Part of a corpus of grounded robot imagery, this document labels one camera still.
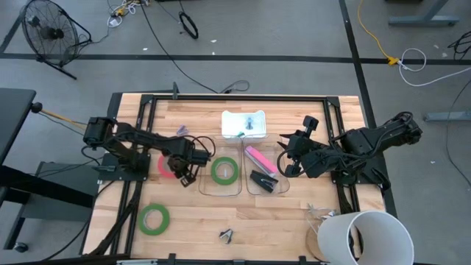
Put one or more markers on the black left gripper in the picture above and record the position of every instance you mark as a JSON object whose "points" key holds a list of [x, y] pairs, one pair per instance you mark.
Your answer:
{"points": [[185, 156]]}

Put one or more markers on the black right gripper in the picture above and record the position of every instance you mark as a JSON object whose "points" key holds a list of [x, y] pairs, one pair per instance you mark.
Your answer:
{"points": [[312, 154]]}

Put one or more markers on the green tape roll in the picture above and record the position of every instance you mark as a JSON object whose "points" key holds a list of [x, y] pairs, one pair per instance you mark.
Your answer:
{"points": [[141, 220], [214, 171]]}

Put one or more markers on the pink stapler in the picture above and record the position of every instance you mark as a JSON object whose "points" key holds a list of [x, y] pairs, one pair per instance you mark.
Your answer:
{"points": [[262, 159]]}

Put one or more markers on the pink tape roll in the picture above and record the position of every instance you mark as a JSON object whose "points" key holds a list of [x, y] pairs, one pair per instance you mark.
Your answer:
{"points": [[162, 169]]}

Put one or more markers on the black stapler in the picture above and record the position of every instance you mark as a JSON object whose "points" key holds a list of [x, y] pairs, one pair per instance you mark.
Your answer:
{"points": [[263, 181]]}

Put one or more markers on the purple staple remover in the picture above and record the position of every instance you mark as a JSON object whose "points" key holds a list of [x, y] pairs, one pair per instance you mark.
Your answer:
{"points": [[182, 130]]}

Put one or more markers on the grey-blue staple remover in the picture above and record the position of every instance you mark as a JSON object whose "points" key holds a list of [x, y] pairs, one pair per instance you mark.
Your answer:
{"points": [[249, 123]]}

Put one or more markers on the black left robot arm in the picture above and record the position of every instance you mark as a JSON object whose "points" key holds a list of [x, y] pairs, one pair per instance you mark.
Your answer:
{"points": [[140, 138]]}

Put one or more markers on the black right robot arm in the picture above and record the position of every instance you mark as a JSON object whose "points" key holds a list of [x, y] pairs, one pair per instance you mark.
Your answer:
{"points": [[368, 141]]}

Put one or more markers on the clear plastic bin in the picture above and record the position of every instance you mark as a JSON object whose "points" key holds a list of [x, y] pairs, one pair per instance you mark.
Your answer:
{"points": [[281, 186], [221, 191]]}

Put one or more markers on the white plastic tray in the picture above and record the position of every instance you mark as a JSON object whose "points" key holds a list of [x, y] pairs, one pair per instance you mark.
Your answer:
{"points": [[230, 125]]}

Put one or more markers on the clear plastic wrapper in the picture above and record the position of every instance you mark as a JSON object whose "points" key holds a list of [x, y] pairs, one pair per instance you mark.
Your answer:
{"points": [[320, 212]]}

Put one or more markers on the round wooden disc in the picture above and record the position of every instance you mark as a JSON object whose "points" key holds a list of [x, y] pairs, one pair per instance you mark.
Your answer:
{"points": [[312, 243]]}

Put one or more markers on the white cylindrical shade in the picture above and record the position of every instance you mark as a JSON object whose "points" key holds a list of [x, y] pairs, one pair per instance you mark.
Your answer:
{"points": [[335, 239]]}

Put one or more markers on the grey floor bar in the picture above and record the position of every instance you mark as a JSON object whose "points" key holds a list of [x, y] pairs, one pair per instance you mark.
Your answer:
{"points": [[445, 117]]}

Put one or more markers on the black round knob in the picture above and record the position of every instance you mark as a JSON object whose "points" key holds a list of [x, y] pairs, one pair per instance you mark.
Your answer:
{"points": [[36, 107]]}

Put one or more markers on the black caster wheel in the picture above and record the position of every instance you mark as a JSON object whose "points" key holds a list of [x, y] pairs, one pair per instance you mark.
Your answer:
{"points": [[21, 247]]}

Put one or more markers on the grey desk foot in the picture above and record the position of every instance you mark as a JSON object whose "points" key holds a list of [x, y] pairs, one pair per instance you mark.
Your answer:
{"points": [[423, 21]]}

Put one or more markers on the black desk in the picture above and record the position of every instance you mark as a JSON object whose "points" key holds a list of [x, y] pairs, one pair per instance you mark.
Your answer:
{"points": [[14, 117]]}

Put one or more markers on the black floor fan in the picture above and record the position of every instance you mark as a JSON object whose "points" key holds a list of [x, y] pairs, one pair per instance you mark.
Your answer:
{"points": [[51, 34]]}

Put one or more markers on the black aluminium table frame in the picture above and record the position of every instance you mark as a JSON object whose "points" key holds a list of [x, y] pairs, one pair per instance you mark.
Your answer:
{"points": [[239, 98]]}

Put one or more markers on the black table end bracket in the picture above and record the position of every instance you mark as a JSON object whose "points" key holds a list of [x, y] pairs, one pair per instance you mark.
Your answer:
{"points": [[113, 108]]}

